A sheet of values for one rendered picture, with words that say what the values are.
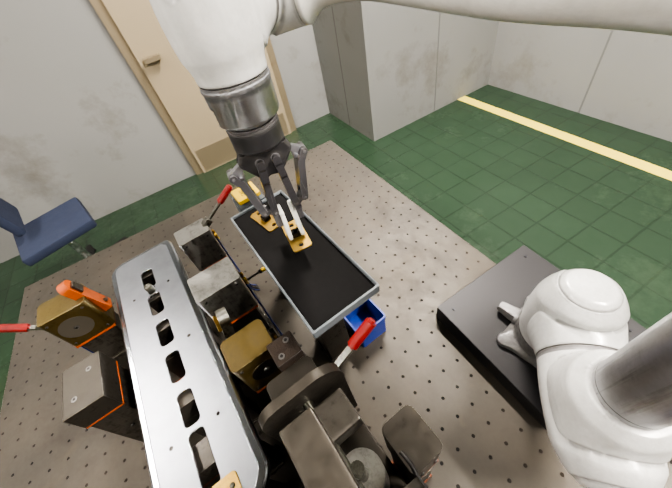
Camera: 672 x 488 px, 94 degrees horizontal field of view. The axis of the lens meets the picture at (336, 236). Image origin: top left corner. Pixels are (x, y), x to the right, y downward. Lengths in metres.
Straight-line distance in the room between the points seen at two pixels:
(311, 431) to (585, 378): 0.45
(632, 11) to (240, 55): 0.35
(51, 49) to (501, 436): 3.23
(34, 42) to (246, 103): 2.78
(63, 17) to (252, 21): 2.74
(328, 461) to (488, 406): 0.60
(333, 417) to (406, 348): 0.55
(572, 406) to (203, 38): 0.73
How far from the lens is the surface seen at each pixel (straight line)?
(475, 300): 1.02
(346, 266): 0.58
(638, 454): 0.71
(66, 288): 1.00
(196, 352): 0.80
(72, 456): 1.30
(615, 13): 0.38
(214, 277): 0.74
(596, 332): 0.79
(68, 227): 2.67
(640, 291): 2.25
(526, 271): 1.11
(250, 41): 0.41
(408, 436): 0.55
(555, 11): 0.37
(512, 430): 0.97
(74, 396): 0.90
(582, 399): 0.68
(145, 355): 0.87
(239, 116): 0.43
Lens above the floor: 1.62
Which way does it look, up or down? 47 degrees down
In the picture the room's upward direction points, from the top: 15 degrees counter-clockwise
